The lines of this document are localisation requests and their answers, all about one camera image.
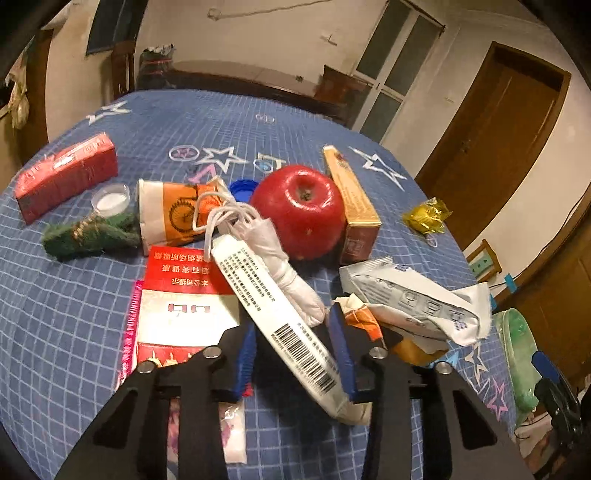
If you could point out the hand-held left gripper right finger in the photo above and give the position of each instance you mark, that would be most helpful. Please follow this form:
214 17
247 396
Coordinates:
341 350

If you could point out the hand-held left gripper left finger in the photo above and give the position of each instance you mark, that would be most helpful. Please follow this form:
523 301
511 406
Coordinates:
244 360

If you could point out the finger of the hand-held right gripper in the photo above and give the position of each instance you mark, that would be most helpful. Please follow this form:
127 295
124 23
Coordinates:
556 401

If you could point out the orange white small packet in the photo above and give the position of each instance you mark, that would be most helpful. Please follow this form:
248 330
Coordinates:
364 321

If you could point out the white barcode packet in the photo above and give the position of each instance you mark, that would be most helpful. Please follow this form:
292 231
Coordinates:
277 314

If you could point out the green scouring cloth bundle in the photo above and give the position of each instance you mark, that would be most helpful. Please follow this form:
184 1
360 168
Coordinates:
87 235

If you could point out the pale green plastic item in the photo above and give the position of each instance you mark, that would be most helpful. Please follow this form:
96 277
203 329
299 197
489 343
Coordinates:
519 360

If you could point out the pink floral tissue packet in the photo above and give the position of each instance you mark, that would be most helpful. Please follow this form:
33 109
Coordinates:
231 434

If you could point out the red and white carton packet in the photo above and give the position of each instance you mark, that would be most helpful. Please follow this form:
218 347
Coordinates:
180 314

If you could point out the white foil packet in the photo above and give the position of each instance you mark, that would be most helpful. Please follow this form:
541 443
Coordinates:
415 300

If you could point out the rolled white face mask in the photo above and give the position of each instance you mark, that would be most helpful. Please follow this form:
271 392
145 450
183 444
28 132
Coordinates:
286 277

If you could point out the large brown wooden wardrobe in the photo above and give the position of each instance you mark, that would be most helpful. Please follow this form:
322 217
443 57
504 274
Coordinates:
558 286

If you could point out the orange cardboard box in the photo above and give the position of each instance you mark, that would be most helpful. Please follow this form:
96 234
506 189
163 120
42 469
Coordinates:
355 203

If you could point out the red apple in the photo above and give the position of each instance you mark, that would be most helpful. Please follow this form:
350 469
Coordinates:
295 207

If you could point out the small wooden chair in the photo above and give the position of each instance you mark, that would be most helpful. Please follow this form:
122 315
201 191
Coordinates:
484 261

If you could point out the yellow candy wrapper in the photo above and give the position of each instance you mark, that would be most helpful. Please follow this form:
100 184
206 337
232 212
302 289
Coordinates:
427 217

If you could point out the orange white paper bag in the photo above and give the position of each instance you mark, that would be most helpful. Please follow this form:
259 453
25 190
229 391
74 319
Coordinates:
161 212

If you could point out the blue bottle cap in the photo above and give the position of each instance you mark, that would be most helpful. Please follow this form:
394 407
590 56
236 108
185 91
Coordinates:
242 189

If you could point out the blue star print tablecloth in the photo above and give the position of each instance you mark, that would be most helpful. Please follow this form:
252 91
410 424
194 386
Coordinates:
69 323

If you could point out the clear plastic lid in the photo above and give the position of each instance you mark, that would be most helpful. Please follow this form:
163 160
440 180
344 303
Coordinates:
111 201

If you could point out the red cardboard box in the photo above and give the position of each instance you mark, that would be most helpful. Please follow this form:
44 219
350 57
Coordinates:
64 175

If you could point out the dark wooden cabinet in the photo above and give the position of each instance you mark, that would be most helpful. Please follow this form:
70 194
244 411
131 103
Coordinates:
339 90

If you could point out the brown wooden door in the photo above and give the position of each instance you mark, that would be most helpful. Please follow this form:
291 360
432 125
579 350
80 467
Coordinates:
498 138

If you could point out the white glass door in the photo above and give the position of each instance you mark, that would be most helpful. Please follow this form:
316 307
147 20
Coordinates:
392 78

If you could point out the dark wooden table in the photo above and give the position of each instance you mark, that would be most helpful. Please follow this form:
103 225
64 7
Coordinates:
231 78

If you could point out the dark tied bag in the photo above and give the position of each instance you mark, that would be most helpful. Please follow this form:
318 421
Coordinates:
156 67

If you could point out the dark window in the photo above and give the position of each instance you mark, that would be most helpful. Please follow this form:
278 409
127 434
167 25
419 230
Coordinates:
115 27

